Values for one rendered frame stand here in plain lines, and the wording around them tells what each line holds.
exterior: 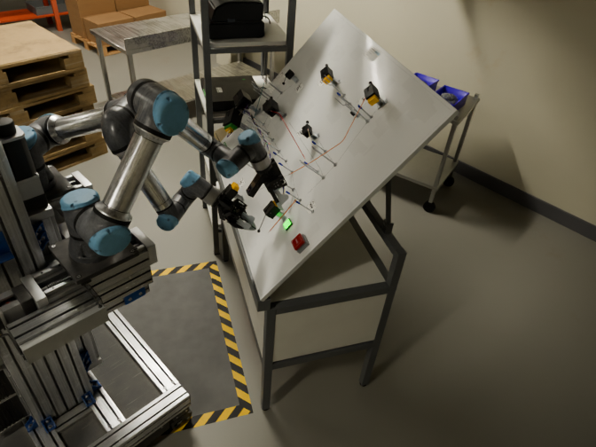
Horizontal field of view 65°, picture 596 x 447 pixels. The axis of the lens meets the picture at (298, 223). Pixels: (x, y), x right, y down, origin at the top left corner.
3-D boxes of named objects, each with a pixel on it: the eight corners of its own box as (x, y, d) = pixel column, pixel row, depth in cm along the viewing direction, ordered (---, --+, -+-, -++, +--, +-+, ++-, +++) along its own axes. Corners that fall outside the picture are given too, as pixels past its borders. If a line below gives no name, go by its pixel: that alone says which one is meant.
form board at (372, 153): (215, 152, 276) (213, 151, 274) (336, 10, 244) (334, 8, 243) (263, 301, 190) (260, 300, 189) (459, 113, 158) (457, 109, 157)
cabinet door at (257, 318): (261, 359, 222) (262, 303, 197) (238, 278, 261) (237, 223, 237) (266, 358, 222) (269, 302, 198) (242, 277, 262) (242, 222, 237)
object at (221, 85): (208, 113, 270) (207, 101, 266) (199, 87, 296) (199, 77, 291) (264, 109, 279) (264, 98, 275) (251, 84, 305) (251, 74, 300)
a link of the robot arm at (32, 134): (3, 168, 179) (-9, 137, 170) (27, 152, 189) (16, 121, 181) (31, 174, 177) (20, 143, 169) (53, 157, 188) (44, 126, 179)
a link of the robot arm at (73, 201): (95, 211, 163) (87, 178, 155) (114, 230, 156) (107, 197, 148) (60, 225, 156) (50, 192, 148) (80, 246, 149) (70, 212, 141)
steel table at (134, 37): (276, 94, 547) (279, 9, 488) (140, 139, 446) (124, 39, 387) (239, 75, 581) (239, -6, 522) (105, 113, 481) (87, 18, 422)
